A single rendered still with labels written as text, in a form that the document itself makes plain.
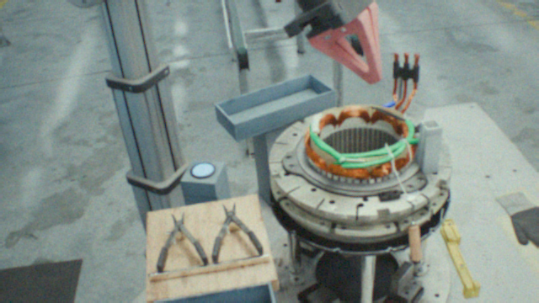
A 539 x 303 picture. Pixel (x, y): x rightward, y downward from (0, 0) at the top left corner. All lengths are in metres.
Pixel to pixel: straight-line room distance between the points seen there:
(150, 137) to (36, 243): 1.61
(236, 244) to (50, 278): 1.72
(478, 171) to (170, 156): 0.79
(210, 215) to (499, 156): 0.90
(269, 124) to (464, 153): 0.61
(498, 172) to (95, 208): 1.95
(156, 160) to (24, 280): 1.44
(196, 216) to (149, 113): 0.32
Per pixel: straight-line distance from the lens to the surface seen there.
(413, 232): 0.85
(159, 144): 1.18
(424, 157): 0.89
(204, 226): 0.87
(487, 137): 1.61
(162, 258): 0.79
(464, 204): 1.35
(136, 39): 1.09
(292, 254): 1.08
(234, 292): 0.77
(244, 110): 1.23
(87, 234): 2.63
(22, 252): 2.69
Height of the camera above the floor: 1.64
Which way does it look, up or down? 34 degrees down
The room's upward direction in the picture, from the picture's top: 6 degrees counter-clockwise
